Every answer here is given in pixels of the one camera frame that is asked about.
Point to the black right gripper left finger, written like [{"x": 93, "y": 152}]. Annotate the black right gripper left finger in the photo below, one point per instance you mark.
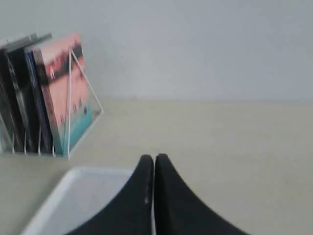
[{"x": 130, "y": 211}]

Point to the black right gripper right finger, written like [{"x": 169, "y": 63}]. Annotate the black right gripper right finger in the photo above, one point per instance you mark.
[{"x": 179, "y": 211}]

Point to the dark blue book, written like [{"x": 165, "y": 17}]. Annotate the dark blue book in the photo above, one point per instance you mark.
[{"x": 46, "y": 135}]

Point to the black book white title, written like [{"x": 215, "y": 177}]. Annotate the black book white title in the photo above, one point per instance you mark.
[{"x": 20, "y": 77}]

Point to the pink and teal book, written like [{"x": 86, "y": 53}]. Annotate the pink and teal book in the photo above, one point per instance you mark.
[{"x": 60, "y": 66}]

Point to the dark brown book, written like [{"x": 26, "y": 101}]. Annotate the dark brown book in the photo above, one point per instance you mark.
[{"x": 7, "y": 95}]

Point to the white plastic tray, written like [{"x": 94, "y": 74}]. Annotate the white plastic tray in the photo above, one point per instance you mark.
[{"x": 80, "y": 194}]

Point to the white wire book rack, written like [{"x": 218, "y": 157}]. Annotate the white wire book rack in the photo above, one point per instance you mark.
[{"x": 29, "y": 42}]

